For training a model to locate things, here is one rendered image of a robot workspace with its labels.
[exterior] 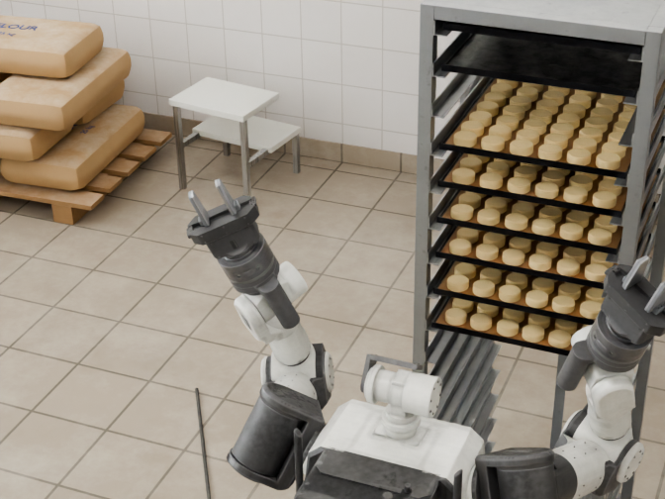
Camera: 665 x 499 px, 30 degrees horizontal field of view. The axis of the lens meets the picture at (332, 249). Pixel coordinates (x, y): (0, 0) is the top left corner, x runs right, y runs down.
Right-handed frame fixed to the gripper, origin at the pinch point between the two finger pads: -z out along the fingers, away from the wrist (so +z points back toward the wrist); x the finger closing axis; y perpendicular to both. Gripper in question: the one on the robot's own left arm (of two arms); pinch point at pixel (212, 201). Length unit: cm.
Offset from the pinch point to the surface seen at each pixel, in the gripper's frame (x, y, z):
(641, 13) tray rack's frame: 84, -42, 28
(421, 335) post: 16, -44, 88
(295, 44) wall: -6, -346, 170
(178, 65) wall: -65, -375, 171
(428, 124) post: 37, -51, 38
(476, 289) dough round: 32, -43, 80
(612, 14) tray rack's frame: 78, -42, 26
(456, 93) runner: 45, -61, 41
